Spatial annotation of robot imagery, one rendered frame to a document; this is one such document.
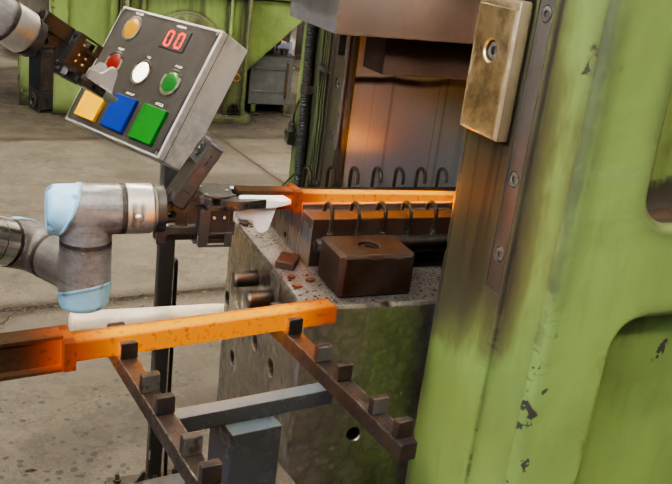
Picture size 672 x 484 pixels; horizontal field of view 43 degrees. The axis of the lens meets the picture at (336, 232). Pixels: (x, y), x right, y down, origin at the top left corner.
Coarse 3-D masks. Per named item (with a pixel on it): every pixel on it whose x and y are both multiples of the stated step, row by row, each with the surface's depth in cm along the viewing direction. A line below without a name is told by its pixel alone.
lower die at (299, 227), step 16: (304, 208) 133; (320, 208) 134; (336, 208) 135; (368, 208) 137; (416, 208) 140; (432, 208) 141; (448, 208) 142; (272, 224) 147; (288, 224) 139; (304, 224) 132; (320, 224) 129; (336, 224) 130; (352, 224) 132; (368, 224) 133; (400, 224) 135; (416, 224) 136; (432, 224) 137; (448, 224) 138; (288, 240) 139; (304, 240) 132; (304, 256) 133; (416, 256) 138; (432, 256) 139
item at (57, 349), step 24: (240, 312) 104; (264, 312) 105; (288, 312) 106; (312, 312) 107; (336, 312) 109; (0, 336) 89; (24, 336) 90; (48, 336) 91; (72, 336) 92; (96, 336) 94; (120, 336) 95; (144, 336) 96; (168, 336) 98; (192, 336) 99; (216, 336) 101; (240, 336) 103; (0, 360) 89; (24, 360) 90; (48, 360) 92; (72, 360) 92
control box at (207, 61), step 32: (160, 32) 174; (192, 32) 169; (224, 32) 164; (128, 64) 177; (160, 64) 171; (192, 64) 165; (224, 64) 167; (128, 96) 173; (160, 96) 167; (192, 96) 163; (224, 96) 169; (96, 128) 175; (128, 128) 170; (192, 128) 166; (160, 160) 163
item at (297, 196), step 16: (240, 192) 130; (256, 192) 130; (272, 192) 132; (288, 192) 132; (304, 192) 134; (320, 192) 136; (336, 192) 137; (352, 192) 138; (368, 192) 139; (384, 192) 140; (400, 192) 142; (416, 192) 143; (432, 192) 144; (448, 192) 146; (288, 208) 133
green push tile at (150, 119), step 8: (144, 104) 168; (144, 112) 167; (152, 112) 166; (160, 112) 165; (168, 112) 164; (136, 120) 168; (144, 120) 167; (152, 120) 165; (160, 120) 164; (136, 128) 167; (144, 128) 166; (152, 128) 164; (160, 128) 164; (128, 136) 168; (136, 136) 166; (144, 136) 165; (152, 136) 164; (152, 144) 164
